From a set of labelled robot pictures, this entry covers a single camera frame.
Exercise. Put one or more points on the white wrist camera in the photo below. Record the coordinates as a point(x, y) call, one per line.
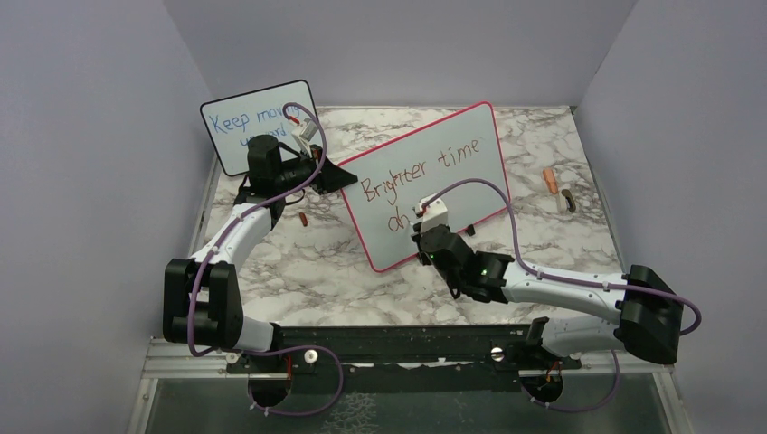
point(430, 212)
point(303, 134)

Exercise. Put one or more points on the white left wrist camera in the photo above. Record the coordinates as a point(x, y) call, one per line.
point(303, 134)

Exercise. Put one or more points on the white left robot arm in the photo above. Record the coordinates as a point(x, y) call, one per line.
point(202, 304)

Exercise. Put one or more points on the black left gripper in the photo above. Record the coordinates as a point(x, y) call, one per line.
point(332, 178)

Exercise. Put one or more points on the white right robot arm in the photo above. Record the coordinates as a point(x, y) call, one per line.
point(636, 312)

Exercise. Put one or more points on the pink framed whiteboard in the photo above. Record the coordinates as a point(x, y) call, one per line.
point(460, 155)

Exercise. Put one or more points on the black framed written whiteboard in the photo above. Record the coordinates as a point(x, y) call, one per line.
point(231, 122)

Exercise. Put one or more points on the orange marker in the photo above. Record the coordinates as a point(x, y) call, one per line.
point(550, 180)

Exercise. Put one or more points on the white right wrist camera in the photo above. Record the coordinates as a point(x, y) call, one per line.
point(430, 212)

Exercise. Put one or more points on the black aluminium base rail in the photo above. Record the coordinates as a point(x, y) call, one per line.
point(393, 359)

